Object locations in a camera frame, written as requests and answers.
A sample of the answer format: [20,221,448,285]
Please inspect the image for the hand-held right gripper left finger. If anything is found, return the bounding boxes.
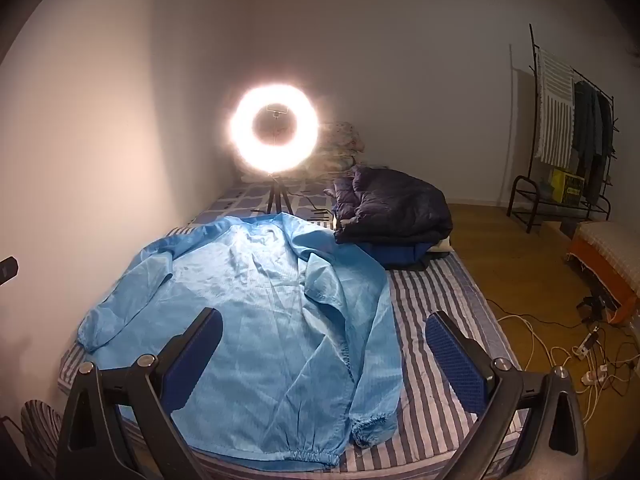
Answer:
[55,306,224,480]

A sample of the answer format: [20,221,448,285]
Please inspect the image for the navy down jacket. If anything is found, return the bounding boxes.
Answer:
[324,164,453,246]

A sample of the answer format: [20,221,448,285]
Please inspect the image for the striped blue white blanket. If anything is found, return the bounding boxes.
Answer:
[20,225,531,480]

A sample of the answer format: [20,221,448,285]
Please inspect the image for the black tripod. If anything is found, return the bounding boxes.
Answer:
[250,172,296,218]

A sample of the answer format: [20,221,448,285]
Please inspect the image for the white power strip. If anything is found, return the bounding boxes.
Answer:
[571,332,601,357]

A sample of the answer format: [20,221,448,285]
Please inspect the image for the white cable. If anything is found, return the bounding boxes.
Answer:
[492,312,576,378]

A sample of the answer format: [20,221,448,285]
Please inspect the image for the striped white towel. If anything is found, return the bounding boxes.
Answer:
[532,47,576,168]

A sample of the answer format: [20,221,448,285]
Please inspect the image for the small black device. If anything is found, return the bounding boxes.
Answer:
[576,294,609,322]

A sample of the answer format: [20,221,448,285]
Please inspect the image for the black clothes rack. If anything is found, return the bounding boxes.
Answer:
[507,24,621,235]

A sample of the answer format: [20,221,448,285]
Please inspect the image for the yellow box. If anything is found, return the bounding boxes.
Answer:
[549,167,586,206]

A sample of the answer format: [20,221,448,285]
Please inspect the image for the dark hanging clothes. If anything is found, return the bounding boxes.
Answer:
[571,80,616,206]

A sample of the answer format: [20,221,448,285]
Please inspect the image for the orange bench with beige cover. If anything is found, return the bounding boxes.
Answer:
[565,220,640,326]

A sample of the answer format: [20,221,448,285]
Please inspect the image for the blue checked bed sheet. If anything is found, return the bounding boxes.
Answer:
[192,180,341,231]

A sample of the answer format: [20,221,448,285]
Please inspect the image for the folded floral quilt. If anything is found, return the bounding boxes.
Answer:
[300,121,366,181]

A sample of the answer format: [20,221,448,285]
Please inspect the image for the black ring light cable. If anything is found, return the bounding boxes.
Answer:
[287,192,333,221]

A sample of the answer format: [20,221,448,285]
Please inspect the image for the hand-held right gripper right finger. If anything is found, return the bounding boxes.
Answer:
[425,310,590,480]

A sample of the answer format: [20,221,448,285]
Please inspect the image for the light blue jacket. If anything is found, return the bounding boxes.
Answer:
[77,212,403,473]

